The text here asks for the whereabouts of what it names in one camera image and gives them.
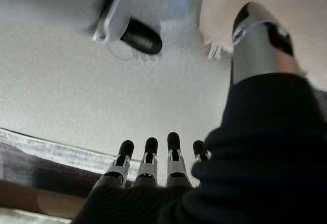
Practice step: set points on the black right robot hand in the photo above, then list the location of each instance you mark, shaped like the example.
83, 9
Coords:
255, 157

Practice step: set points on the black right robot foot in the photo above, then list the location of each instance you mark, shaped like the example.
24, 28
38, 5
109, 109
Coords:
141, 38

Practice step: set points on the multicoloured patterned rug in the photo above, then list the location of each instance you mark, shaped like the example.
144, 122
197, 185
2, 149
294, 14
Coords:
38, 162

